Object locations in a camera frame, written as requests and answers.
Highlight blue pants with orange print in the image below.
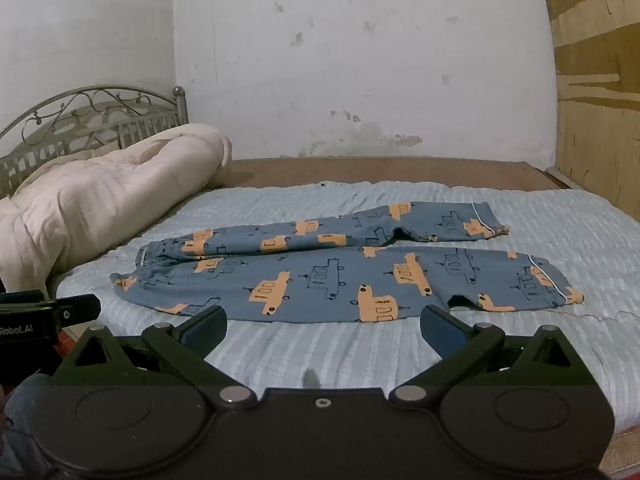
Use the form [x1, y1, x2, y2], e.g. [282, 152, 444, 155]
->
[109, 201, 585, 325]

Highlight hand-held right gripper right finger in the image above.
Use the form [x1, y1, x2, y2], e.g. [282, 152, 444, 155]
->
[387, 304, 602, 406]

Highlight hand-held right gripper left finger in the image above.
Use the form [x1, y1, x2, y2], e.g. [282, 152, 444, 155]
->
[50, 304, 258, 406]

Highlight beige rolled comforter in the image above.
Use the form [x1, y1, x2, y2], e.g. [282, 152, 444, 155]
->
[0, 123, 234, 297]

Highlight person's trouser leg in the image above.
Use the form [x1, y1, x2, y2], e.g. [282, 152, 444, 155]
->
[0, 374, 53, 478]

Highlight ornate metal headboard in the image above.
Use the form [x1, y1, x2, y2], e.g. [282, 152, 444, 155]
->
[0, 85, 189, 198]

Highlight brown wooden bed frame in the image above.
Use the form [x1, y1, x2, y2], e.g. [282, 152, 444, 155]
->
[220, 158, 586, 192]

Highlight light blue ribbed bed sheet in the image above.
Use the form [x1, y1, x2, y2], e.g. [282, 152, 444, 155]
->
[56, 180, 640, 433]

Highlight plywood wall board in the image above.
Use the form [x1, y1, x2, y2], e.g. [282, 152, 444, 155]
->
[535, 0, 640, 213]

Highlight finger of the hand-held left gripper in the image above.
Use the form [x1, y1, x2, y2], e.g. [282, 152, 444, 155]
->
[54, 293, 103, 322]

